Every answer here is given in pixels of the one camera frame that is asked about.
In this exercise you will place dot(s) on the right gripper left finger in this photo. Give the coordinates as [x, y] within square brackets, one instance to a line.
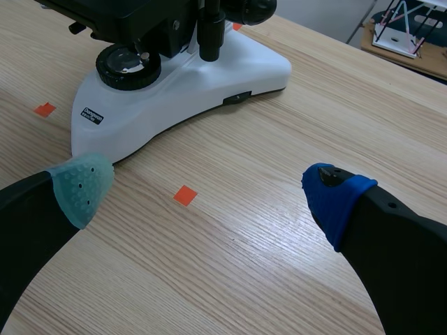
[31, 216]

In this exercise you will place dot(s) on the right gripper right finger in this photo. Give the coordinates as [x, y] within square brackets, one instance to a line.
[391, 244]

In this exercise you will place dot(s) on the white and black microscope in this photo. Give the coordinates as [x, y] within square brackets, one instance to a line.
[181, 80]

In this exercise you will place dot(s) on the white frame with black rods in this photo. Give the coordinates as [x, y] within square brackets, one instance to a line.
[403, 29]

